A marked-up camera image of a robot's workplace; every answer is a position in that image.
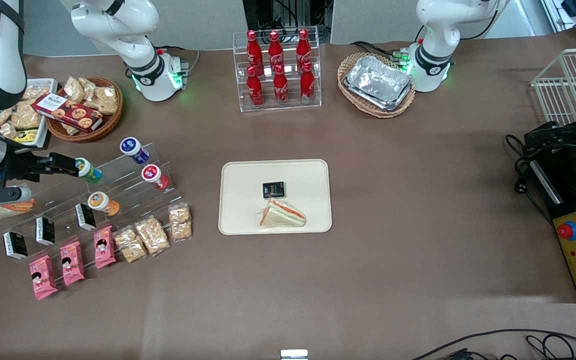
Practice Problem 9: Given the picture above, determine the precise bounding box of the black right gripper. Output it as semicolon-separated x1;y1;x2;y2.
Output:
0;151;80;193

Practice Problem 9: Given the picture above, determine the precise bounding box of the green gum bottle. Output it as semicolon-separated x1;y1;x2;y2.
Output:
74;157;103;185

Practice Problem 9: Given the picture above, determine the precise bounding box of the orange gum bottle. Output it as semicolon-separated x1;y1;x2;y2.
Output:
87;191;121;217

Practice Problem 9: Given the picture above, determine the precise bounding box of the black gum box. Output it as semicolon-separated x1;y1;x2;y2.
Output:
2;231;29;261
261;181;287;200
74;202;98;232
35;216;57;246

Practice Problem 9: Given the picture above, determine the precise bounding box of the blue gum bottle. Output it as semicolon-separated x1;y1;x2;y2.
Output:
119;137;150;165

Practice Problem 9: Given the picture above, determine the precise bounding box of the red gum bottle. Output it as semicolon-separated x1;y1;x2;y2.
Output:
141;164;170;191

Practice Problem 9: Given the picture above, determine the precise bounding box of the silver foil tray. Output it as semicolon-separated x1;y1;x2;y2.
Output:
343;54;414;112

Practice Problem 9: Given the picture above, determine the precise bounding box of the beige plastic tray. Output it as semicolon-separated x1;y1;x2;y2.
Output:
217;158;333;236

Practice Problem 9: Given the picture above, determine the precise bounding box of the white rectangular dish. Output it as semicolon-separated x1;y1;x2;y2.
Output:
0;78;59;149

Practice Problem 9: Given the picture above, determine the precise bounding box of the yellow snack packet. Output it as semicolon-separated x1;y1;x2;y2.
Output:
12;128;39;145

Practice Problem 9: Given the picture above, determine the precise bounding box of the red cookie box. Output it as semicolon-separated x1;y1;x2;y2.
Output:
31;93;104;134

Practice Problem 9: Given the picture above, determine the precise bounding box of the clear acrylic stepped display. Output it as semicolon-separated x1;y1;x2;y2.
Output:
0;142;189;237

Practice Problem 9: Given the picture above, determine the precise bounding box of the black control box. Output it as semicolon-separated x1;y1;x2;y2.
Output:
527;144;576;304

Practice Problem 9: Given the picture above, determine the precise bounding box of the brown wicker basket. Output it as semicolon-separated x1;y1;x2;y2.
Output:
45;76;124;144

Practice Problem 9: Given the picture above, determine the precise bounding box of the wrapped triangle sandwich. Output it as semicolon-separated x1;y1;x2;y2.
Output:
0;199;36;224
259;197;307;230

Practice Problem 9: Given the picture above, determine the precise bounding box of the pink snack packet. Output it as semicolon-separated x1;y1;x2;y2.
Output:
28;254;59;301
92;225;118;270
59;240;86;287

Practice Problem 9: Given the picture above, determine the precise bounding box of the red emergency stop button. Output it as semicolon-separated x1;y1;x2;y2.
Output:
556;220;576;241

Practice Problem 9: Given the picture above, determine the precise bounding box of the clear bag of crackers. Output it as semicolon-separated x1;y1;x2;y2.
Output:
134;215;172;257
168;204;193;243
113;226;148;264

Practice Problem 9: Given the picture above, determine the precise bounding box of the light wicker basket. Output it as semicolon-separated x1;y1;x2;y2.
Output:
337;51;417;119

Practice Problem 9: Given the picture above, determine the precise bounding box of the red cola bottle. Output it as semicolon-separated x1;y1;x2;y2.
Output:
295;28;313;72
272;63;290;106
246;65;265;108
299;60;316;104
246;29;264;77
267;30;285;74

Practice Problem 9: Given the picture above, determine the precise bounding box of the clear acrylic bottle rack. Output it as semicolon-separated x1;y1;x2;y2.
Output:
232;25;323;114

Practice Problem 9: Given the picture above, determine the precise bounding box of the black equipment rack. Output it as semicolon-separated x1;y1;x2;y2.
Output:
241;0;335;44

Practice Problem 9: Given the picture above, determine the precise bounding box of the black control box cable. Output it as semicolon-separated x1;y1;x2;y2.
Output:
504;133;551;226

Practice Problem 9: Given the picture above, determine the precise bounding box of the white wire basket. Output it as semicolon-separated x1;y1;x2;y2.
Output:
530;48;576;127

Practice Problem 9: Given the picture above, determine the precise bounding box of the aluminium frame shelf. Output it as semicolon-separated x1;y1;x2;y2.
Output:
539;0;576;42

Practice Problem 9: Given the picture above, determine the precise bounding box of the grey arm base cable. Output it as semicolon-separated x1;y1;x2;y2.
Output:
154;45;202;77

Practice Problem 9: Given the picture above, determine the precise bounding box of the black arm base cable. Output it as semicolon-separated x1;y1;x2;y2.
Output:
350;39;405;60

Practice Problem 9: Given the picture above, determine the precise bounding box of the long black floor cable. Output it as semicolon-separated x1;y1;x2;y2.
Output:
410;328;576;360

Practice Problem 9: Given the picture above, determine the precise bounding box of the looped black floor cable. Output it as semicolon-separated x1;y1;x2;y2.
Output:
524;334;576;360

